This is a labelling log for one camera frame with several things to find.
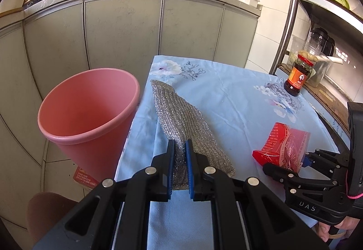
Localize pink plastic bucket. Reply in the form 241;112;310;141
37;68;141;184

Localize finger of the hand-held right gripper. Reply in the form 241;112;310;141
262;163;345;195
305;149;352;182

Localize steel kitchen rack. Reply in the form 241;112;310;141
268;0;363;137

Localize dark sauce jar red label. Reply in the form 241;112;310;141
284;54;315;97

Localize brown stool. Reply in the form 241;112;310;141
27;192;84;245

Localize grey kitchen cabinet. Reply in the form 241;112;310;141
0;0;261;228

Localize red printed card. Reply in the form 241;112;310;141
73;166;98;188

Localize black blender jug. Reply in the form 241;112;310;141
306;27;336;57

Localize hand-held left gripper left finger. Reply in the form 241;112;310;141
32;139;176;250

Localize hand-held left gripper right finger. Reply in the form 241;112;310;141
185;139;329;250

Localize ginger piece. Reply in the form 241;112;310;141
298;50;316;62

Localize white plastic tray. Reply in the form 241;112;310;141
231;0;260;8

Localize light blue floral tablecloth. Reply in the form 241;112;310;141
115;55;341;250

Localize silver mesh scouring cloth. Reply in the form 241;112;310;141
150;79;236;191

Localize person's right hand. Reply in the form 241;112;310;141
318;216;363;242

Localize white vegetable stalk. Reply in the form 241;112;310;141
315;54;343;65

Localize clear plastic container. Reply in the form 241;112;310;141
286;34;332;89

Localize red printed packet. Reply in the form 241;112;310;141
252;122;311;174

